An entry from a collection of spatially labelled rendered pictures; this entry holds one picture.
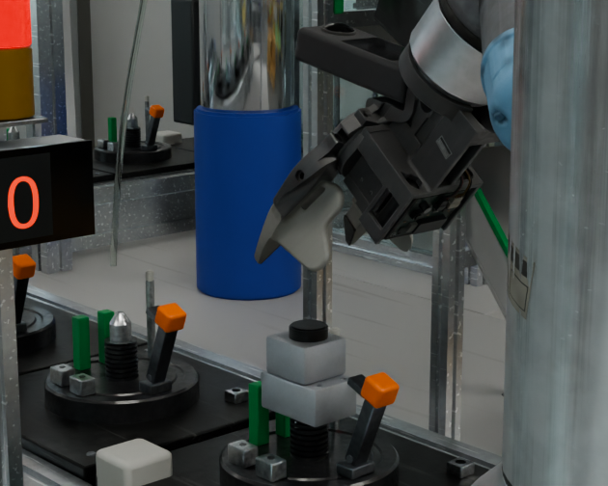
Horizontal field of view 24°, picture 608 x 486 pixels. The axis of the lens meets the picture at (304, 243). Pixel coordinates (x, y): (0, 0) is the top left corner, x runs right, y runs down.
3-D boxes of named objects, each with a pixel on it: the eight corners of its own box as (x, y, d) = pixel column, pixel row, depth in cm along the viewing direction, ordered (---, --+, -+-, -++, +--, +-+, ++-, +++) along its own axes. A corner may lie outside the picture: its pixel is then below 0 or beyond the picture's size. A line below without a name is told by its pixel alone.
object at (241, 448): (259, 464, 107) (259, 445, 107) (243, 469, 107) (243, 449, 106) (242, 456, 109) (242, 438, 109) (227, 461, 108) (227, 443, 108)
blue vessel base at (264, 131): (322, 288, 209) (323, 107, 203) (241, 307, 199) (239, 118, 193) (256, 269, 220) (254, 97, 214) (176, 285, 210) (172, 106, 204)
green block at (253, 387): (269, 443, 112) (269, 383, 111) (258, 446, 111) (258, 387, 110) (260, 439, 113) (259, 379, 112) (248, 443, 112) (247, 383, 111)
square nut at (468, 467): (474, 473, 111) (475, 462, 111) (460, 478, 110) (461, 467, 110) (459, 468, 112) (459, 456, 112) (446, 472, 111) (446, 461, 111)
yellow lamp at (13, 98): (48, 116, 99) (45, 46, 98) (-15, 122, 96) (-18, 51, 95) (12, 109, 103) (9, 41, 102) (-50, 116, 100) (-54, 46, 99)
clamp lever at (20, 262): (25, 325, 142) (38, 262, 138) (8, 329, 141) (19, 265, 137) (8, 306, 144) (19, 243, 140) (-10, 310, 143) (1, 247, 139)
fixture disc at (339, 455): (435, 480, 109) (436, 456, 109) (301, 531, 100) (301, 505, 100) (315, 432, 120) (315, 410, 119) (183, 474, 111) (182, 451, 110)
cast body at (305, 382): (357, 415, 108) (358, 328, 106) (315, 428, 105) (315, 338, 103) (286, 389, 114) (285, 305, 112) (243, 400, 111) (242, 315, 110)
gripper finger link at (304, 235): (266, 309, 99) (357, 225, 96) (226, 244, 101) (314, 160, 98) (290, 310, 102) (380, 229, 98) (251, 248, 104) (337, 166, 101)
